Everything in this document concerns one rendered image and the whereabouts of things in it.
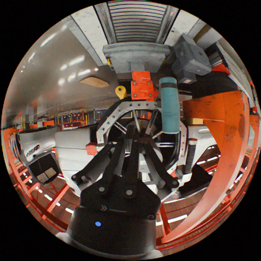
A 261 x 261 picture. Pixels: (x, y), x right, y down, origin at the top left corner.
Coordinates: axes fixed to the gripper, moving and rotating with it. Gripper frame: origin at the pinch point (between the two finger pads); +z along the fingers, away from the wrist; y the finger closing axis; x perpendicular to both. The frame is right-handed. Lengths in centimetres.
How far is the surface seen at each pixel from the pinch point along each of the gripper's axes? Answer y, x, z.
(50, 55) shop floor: -72, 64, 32
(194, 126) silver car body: 49, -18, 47
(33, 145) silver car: -239, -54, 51
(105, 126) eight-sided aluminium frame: -16.9, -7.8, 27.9
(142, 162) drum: 2.5, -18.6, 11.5
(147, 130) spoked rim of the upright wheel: 6.5, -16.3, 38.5
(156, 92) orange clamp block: 11.9, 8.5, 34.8
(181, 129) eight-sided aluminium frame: 27.1, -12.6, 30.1
